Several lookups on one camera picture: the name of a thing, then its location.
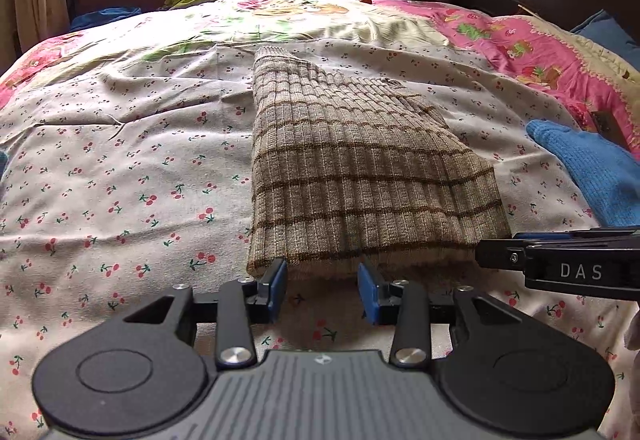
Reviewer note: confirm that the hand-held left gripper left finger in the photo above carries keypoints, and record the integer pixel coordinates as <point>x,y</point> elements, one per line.
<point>278,285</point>

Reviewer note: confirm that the blue cloth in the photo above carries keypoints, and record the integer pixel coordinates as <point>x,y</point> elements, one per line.
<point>105,17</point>

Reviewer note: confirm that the cherry print bed sheet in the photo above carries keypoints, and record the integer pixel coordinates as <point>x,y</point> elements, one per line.
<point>125,160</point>

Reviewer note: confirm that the blue pillow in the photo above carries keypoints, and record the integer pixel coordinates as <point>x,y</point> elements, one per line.
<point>610,37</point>

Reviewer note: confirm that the blue knit garment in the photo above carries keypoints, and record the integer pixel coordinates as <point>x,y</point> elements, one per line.
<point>595,170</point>

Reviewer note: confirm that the brown striped ribbed sweater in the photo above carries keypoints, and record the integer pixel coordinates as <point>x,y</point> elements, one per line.
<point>350,160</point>

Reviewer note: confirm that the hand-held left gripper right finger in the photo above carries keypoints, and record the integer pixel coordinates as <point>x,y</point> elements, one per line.
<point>367,292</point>

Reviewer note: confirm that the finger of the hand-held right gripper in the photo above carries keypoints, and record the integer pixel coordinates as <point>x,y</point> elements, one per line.
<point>500,254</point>

